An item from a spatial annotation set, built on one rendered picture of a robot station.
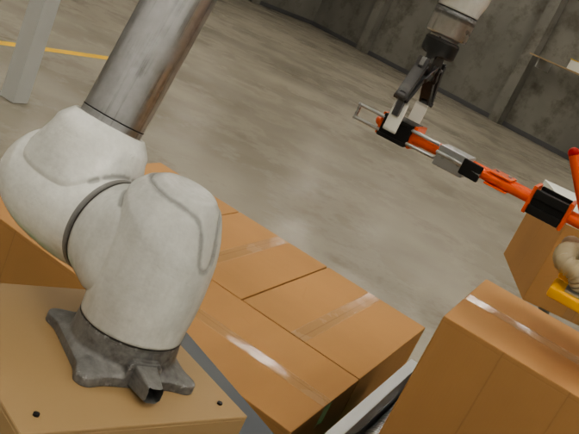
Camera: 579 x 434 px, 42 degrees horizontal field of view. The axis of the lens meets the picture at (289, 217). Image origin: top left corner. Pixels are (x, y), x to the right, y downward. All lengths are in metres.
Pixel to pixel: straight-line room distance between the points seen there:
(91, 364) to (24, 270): 1.01
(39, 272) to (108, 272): 0.98
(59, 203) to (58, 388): 0.26
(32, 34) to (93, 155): 3.74
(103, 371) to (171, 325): 0.11
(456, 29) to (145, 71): 0.71
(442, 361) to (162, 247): 0.70
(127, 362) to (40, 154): 0.33
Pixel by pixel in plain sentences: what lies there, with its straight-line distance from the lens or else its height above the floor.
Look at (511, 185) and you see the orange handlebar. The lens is 1.57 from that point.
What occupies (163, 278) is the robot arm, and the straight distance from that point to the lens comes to 1.00.
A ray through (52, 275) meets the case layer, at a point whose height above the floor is 0.50.
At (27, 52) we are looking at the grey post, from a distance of 4.85.
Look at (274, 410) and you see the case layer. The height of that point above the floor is 0.54.
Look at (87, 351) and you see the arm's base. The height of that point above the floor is 0.85.
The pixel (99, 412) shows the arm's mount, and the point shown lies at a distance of 0.99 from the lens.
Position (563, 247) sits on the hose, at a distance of 1.52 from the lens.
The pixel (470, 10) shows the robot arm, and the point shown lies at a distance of 1.59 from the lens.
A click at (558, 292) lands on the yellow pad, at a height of 1.09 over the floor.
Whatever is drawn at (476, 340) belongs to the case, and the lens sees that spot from 1.47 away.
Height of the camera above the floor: 1.42
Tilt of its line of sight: 17 degrees down
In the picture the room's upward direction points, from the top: 25 degrees clockwise
